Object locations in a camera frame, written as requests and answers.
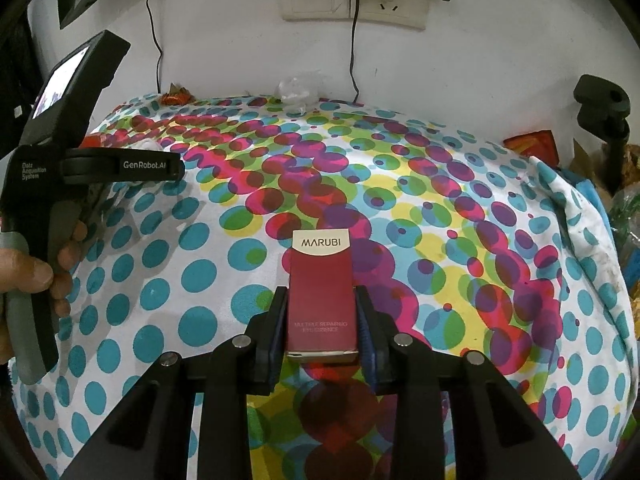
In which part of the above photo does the polka dot tablecloth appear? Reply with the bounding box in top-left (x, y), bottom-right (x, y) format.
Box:
top-left (10, 92), bottom-right (631, 480)

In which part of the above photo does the orange red packet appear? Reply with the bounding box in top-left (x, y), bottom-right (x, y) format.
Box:
top-left (502, 130), bottom-right (558, 166)

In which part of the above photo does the person's left hand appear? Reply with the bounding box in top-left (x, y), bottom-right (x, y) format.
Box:
top-left (0, 221), bottom-right (88, 366)

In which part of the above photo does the red foil wrapper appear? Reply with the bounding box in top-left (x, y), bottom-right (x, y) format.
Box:
top-left (161, 84), bottom-right (193, 106)

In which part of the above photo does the black television cable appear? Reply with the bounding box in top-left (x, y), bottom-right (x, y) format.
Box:
top-left (146, 0), bottom-right (165, 95)

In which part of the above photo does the black adapter cable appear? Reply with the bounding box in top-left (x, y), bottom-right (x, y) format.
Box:
top-left (349, 0), bottom-right (362, 105)

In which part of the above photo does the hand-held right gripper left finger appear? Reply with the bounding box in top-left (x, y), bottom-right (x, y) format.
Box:
top-left (60, 287), bottom-right (290, 480)

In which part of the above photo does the pile of plastic bags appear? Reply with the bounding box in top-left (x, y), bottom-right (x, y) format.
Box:
top-left (607, 145), bottom-right (640, 321)

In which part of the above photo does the blue cloth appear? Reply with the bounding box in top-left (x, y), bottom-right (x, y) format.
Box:
top-left (575, 177), bottom-right (613, 241)

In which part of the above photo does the black clamp stand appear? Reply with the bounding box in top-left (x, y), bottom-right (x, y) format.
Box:
top-left (572, 74), bottom-right (632, 196)

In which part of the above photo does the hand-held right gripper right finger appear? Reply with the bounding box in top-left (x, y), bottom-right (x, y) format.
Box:
top-left (352, 286), bottom-right (581, 480)

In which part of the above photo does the dark red box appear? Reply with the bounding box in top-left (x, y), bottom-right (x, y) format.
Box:
top-left (286, 230), bottom-right (360, 365)

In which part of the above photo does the clear plastic wrapper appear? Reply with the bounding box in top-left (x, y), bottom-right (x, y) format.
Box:
top-left (277, 75), bottom-right (321, 111)

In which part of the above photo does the white wall power socket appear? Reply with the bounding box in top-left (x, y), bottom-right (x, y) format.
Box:
top-left (349, 0), bottom-right (431, 31)

